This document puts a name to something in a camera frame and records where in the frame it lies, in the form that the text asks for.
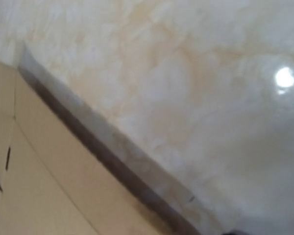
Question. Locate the brown cardboard box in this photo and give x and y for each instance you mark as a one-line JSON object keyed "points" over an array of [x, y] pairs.
{"points": [[57, 181]]}

